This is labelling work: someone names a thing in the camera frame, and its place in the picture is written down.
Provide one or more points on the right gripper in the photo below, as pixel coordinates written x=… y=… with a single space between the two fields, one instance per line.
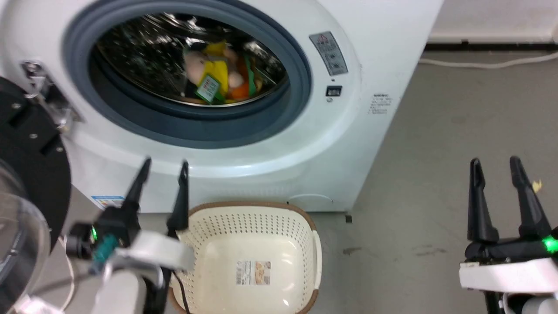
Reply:
x=510 y=270

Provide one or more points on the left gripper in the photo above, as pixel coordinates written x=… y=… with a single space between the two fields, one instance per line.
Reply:
x=148 y=248

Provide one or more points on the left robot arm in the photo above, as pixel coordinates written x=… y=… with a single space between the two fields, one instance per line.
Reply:
x=120 y=290

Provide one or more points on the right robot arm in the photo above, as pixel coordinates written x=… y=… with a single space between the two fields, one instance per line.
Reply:
x=527 y=303

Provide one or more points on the cream perforated laundry basket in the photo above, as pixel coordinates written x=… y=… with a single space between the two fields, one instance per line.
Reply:
x=261 y=235

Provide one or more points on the paper label on basket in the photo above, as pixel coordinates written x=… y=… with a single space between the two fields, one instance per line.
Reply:
x=253 y=273

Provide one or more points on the pink and yellow plush toy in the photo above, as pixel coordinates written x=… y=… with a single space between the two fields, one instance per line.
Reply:
x=196 y=65

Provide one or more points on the orange and green plush toy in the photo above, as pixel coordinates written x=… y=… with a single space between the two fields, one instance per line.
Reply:
x=244 y=85

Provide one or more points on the white front-load washing machine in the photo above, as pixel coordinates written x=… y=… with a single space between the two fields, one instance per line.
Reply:
x=340 y=144

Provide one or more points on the small yellow scrap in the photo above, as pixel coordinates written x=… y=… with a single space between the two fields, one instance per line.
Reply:
x=537 y=186

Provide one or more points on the blue and white energy label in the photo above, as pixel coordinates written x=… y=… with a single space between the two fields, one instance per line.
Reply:
x=108 y=202

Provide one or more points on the green hang tag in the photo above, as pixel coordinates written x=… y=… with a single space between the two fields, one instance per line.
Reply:
x=208 y=88

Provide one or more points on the black round washer door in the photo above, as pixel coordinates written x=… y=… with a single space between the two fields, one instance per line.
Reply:
x=30 y=165

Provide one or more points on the metal washer door hinge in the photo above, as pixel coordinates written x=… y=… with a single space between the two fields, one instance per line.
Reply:
x=48 y=93

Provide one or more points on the black baseboard strip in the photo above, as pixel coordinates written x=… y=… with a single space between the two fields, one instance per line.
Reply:
x=488 y=45

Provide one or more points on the grey warning sticker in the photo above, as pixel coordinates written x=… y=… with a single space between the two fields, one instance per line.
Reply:
x=329 y=53

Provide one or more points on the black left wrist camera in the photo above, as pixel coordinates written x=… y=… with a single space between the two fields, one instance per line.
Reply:
x=79 y=240

